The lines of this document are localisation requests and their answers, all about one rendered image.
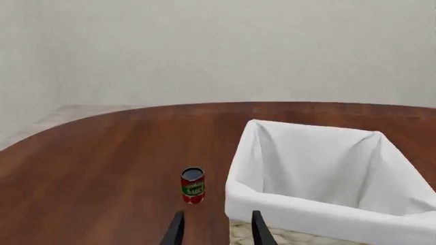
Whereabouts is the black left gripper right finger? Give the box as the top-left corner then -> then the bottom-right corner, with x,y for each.
251,210 -> 278,245

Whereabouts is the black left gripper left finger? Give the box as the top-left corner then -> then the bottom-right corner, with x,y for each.
159,210 -> 186,245

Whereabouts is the red tomato sauce tin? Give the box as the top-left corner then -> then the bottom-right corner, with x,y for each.
180,166 -> 206,205

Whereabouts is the woven basket with white liner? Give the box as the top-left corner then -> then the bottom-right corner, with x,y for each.
224,118 -> 436,245

